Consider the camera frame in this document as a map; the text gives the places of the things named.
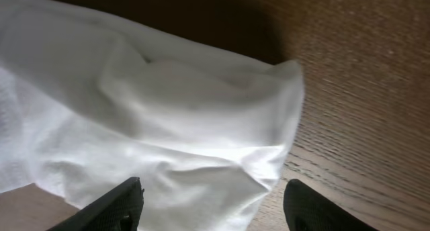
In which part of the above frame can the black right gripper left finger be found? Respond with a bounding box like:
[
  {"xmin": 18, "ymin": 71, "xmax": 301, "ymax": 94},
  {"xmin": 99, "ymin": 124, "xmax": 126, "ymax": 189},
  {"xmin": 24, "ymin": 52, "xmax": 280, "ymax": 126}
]
[{"xmin": 48, "ymin": 177, "xmax": 144, "ymax": 231}]

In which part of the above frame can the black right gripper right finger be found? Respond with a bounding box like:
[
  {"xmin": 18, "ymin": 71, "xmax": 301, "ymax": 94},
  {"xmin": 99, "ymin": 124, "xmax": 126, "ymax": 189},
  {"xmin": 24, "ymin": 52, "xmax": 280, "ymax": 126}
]
[{"xmin": 283, "ymin": 179, "xmax": 377, "ymax": 231}]

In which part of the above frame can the white t-shirt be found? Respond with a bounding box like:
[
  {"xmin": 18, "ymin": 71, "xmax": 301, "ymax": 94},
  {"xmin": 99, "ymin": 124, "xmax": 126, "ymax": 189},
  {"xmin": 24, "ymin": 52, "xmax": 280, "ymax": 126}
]
[{"xmin": 1, "ymin": 0, "xmax": 304, "ymax": 231}]

